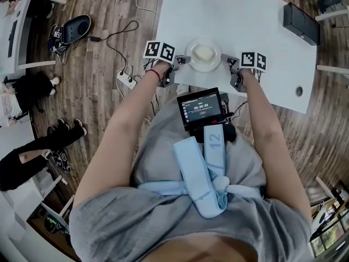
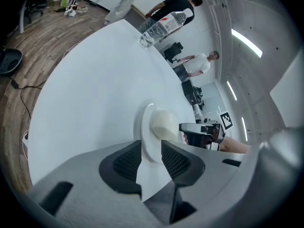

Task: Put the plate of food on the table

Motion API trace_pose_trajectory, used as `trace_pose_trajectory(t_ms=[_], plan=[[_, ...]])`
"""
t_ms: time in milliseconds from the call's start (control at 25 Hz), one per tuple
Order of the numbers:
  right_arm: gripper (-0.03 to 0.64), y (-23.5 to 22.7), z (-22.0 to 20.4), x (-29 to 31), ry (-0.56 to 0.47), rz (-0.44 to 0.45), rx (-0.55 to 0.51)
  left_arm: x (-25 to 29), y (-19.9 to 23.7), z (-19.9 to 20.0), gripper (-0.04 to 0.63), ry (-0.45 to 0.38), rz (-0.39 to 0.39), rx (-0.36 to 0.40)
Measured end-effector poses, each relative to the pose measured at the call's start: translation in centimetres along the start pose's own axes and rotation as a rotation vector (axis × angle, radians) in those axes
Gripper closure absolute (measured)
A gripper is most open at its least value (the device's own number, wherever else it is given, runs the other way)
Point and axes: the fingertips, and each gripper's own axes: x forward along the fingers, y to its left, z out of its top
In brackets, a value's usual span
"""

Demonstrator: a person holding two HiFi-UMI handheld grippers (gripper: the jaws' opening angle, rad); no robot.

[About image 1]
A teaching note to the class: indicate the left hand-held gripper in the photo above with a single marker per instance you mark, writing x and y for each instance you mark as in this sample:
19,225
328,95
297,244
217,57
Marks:
156,49

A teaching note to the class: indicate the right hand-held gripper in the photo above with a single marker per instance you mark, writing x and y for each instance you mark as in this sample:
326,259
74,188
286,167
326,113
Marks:
249,60

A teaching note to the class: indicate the white round plate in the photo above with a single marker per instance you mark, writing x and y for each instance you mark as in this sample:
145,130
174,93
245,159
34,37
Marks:
203,67

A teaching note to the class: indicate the person's right forearm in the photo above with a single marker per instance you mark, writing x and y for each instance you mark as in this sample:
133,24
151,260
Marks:
260,105

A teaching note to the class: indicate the person's left forearm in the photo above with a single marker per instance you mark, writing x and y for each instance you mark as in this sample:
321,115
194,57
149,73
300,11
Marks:
136,100

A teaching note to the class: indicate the white rectangular table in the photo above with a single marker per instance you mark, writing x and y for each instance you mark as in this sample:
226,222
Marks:
240,18

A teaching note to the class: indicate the black screen device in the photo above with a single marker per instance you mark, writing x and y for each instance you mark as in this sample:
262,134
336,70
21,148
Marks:
200,108

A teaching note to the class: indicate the white power strip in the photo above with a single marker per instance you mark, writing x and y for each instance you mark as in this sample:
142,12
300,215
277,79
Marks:
126,81

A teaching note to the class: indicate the black waist pouch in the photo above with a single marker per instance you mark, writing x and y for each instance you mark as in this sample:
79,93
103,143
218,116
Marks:
230,132

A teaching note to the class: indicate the black rectangular box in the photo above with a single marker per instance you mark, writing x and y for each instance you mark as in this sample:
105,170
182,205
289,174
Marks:
300,23

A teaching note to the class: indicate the grey shorts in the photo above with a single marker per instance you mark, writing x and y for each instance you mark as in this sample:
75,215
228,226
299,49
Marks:
158,146

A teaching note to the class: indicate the spare gripper device bundle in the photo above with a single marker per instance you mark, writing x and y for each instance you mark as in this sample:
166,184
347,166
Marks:
57,34

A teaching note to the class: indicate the white side table legs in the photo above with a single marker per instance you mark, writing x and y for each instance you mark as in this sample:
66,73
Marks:
324,185

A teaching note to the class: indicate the black keyboard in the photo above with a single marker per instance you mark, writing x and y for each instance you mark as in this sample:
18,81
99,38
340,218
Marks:
12,38

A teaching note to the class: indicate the grey shirt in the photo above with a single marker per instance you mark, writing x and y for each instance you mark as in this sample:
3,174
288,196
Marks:
114,222

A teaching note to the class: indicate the white office desk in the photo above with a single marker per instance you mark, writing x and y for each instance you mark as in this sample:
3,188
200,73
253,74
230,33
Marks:
16,201
5,42

